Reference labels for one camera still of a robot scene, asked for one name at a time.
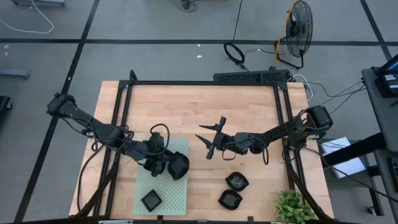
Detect black box white labels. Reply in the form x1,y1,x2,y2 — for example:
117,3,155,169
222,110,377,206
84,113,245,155
374,72,398,99

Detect grey cart base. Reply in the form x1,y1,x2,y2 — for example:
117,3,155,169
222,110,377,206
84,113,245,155
11,0,67,7

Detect small black square dish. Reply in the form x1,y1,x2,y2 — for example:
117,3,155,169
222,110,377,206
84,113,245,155
140,189,163,213

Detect thin black cable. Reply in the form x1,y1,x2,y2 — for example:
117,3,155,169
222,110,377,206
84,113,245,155
306,79,367,122

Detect grey desk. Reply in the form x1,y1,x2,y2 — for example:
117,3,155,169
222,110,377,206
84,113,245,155
361,66,398,200

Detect long white floor cable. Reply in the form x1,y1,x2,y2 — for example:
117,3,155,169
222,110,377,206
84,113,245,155
0,0,55,35

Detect grey table foot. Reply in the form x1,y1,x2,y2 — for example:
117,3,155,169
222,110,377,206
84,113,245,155
0,68,30,80

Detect green artificial plant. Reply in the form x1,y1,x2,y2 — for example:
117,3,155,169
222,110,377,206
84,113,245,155
274,189,318,224

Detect coiled black floor cable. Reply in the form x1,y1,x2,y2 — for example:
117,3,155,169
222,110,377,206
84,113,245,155
223,0,249,72

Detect yellow cable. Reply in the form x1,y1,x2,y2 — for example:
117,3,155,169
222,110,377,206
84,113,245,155
272,0,296,70

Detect short white cable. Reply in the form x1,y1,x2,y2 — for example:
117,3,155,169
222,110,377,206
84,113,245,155
292,73,314,102

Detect black arm base cable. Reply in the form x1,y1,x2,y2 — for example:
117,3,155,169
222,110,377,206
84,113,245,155
76,143,106,214

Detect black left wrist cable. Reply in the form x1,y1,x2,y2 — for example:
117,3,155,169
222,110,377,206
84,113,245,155
149,123,171,156

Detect black cable bundle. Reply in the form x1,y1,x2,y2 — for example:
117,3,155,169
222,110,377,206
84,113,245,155
180,0,198,13

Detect black chair base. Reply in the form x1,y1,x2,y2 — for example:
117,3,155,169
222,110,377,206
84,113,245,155
0,95,13,114

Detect mint green perforated rack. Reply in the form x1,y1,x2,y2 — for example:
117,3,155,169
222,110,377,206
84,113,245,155
132,138,190,217

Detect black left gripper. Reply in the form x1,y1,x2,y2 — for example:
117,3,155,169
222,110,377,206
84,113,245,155
141,132,175,178

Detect black laptop blue screen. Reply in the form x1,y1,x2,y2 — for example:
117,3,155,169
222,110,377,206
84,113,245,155
384,53,398,75

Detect black perforated control box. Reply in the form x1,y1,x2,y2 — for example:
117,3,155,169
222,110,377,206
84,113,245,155
213,69,292,84

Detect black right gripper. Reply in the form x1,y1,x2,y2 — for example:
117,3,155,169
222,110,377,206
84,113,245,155
195,116,251,161

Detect black aluminium rig frame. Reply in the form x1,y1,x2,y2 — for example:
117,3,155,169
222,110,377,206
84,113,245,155
68,69,336,224

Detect black diagonal desk beam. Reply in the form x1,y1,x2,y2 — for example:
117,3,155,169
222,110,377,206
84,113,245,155
322,132,388,168

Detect black floor fan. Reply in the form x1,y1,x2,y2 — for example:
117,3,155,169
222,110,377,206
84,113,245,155
273,0,314,70

